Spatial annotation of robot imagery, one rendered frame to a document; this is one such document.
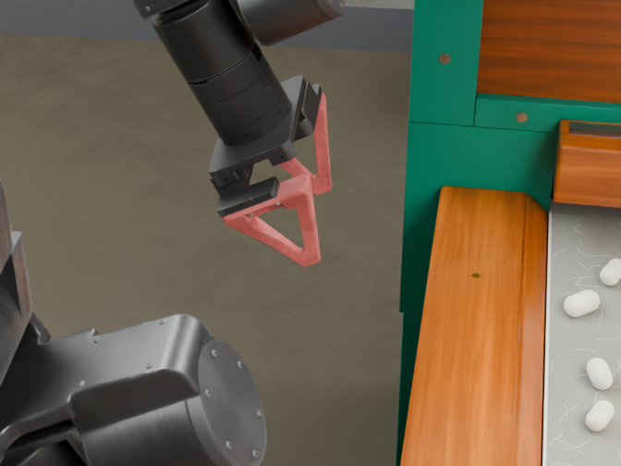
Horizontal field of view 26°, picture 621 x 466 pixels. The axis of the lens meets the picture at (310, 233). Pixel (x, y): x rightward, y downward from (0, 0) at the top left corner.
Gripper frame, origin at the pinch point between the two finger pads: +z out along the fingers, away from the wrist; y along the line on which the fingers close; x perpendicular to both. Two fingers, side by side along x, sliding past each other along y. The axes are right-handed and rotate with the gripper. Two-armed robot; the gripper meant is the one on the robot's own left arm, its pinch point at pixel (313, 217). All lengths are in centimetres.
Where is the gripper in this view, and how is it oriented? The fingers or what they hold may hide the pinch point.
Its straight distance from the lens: 102.0
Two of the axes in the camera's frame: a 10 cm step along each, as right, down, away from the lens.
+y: 1.0, -5.7, 8.2
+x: -8.9, 3.2, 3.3
